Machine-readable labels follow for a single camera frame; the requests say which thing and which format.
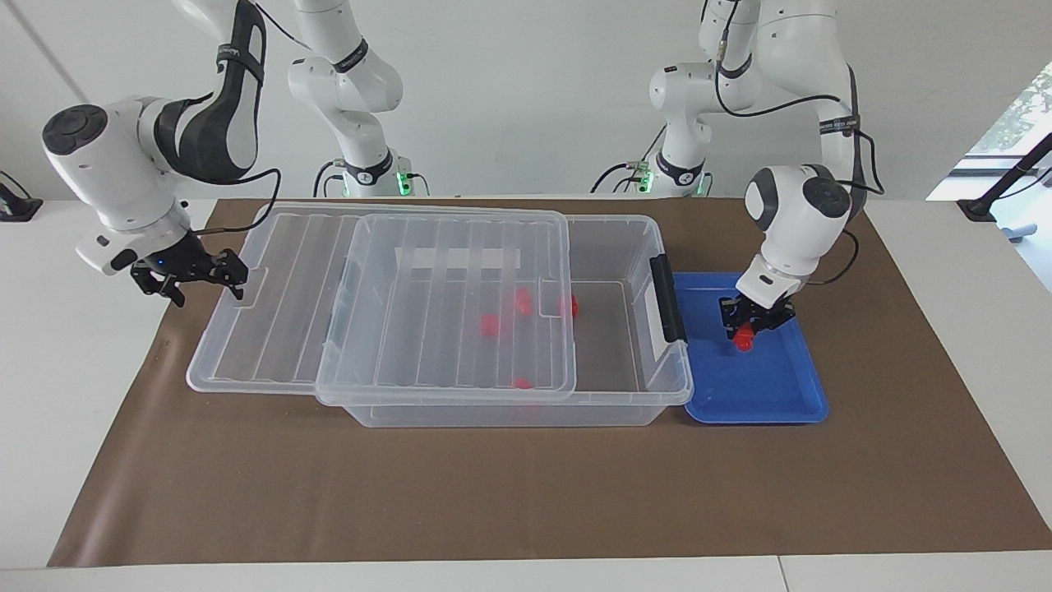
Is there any black stand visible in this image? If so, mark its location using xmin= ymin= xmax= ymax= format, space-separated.
xmin=0 ymin=169 xmax=44 ymax=222
xmin=956 ymin=130 xmax=1052 ymax=224

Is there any black cable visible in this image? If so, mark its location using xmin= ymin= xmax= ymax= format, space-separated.
xmin=712 ymin=0 xmax=887 ymax=288
xmin=192 ymin=166 xmax=284 ymax=240
xmin=312 ymin=159 xmax=344 ymax=199
xmin=589 ymin=123 xmax=668 ymax=196

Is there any clear plastic storage box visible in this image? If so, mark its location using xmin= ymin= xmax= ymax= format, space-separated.
xmin=316 ymin=212 xmax=694 ymax=429

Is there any black box latch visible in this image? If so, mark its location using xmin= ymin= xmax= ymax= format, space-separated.
xmin=648 ymin=254 xmax=689 ymax=345

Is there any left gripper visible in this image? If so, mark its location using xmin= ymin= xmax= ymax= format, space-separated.
xmin=719 ymin=293 xmax=797 ymax=343

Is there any clear plastic box lid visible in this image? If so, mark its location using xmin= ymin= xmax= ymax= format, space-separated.
xmin=186 ymin=201 xmax=577 ymax=406

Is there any blue plastic tray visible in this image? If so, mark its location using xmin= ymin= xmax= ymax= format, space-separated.
xmin=670 ymin=271 xmax=830 ymax=425

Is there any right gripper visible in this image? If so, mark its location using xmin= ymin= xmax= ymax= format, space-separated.
xmin=130 ymin=232 xmax=249 ymax=308

